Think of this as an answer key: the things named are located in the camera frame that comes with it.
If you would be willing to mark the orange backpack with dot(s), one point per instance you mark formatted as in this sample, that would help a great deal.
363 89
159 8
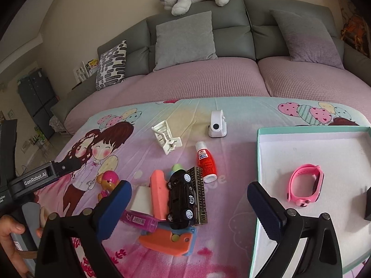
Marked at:
355 33

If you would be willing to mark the pink brown dog figurine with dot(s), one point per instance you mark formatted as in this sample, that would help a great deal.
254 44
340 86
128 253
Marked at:
109 179

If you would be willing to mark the white rack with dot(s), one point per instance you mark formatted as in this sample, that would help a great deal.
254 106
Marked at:
81 72

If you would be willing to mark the pink wristband watch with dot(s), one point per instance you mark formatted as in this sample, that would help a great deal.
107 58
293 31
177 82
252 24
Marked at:
306 168

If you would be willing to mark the yellow picture book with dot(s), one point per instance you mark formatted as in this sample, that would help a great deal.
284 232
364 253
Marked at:
93 63

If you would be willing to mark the small grey cushion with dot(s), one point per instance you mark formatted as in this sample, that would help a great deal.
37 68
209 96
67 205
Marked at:
184 40

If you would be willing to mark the printed cartoon blanket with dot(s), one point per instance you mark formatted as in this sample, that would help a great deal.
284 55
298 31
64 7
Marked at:
139 139

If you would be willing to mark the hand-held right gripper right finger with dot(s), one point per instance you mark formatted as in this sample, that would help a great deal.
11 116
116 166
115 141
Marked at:
265 208

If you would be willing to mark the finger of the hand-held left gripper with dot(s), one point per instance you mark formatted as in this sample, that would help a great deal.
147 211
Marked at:
66 168

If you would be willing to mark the red glue bottle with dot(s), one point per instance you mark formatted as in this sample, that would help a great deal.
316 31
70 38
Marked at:
205 165

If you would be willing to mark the large grey cushion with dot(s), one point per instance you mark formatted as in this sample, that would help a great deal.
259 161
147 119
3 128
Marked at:
307 37

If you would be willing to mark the black cube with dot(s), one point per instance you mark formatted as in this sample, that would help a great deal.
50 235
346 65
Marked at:
367 202

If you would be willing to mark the white wristband watch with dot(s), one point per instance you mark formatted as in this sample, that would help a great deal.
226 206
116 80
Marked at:
216 132

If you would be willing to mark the white plastic clip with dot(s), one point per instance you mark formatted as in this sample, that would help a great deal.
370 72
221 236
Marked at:
167 146

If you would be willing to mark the black white patterned cushion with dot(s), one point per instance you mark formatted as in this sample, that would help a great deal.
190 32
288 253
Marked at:
111 65

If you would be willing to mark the pink sofa cover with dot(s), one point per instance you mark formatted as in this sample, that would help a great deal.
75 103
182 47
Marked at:
203 78

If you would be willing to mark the orange toy knife blue base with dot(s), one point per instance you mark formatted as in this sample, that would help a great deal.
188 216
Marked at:
159 240

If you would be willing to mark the magenta plastic lighter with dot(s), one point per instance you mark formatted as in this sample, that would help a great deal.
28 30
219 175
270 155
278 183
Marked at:
139 218

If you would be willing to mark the person's left hand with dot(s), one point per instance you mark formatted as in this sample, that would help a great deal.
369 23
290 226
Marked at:
7 246

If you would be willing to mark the teal white shallow box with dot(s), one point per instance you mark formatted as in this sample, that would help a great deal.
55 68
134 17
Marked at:
289 150

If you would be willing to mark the grey sofa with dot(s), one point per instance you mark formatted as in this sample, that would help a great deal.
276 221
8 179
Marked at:
232 20

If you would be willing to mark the dark patterned metal lighter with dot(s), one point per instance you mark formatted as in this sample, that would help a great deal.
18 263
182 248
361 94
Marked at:
200 191

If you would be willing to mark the dark grey refrigerator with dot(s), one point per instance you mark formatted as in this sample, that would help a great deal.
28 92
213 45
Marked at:
37 104

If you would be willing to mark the patterned curtain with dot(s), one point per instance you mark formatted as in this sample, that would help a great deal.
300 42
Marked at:
346 1

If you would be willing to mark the white charger cube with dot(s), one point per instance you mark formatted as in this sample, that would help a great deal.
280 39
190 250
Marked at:
142 199

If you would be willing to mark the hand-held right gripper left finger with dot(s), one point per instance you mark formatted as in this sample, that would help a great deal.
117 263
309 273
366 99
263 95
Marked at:
116 208

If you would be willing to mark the black toy car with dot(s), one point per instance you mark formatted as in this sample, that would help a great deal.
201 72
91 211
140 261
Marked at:
181 197

